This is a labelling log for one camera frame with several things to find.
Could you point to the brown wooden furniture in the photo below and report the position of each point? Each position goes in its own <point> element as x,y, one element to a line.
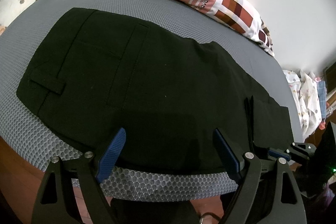
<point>330,79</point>

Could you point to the white dotted cloth pile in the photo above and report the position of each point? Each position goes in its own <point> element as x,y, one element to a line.
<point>309,93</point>

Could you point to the grey mesh mattress pad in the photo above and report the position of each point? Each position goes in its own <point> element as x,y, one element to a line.
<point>35,143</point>

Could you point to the black pants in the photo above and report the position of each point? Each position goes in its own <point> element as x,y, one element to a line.
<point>97,72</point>

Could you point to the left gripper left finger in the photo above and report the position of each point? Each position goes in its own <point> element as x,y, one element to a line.
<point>56,202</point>

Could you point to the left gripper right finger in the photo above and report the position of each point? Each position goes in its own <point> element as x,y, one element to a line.
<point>267,191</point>

